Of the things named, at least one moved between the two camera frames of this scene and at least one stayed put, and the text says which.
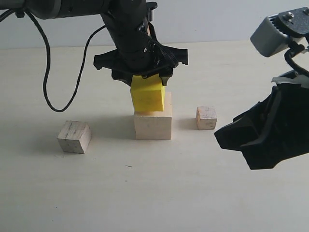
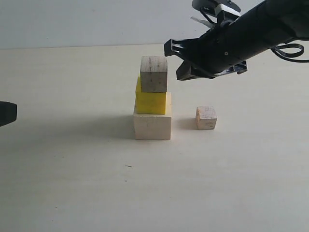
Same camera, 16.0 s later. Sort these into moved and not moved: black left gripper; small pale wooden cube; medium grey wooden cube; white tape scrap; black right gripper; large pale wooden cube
Moved: black right gripper; white tape scrap; medium grey wooden cube; black left gripper
Not moved: small pale wooden cube; large pale wooden cube
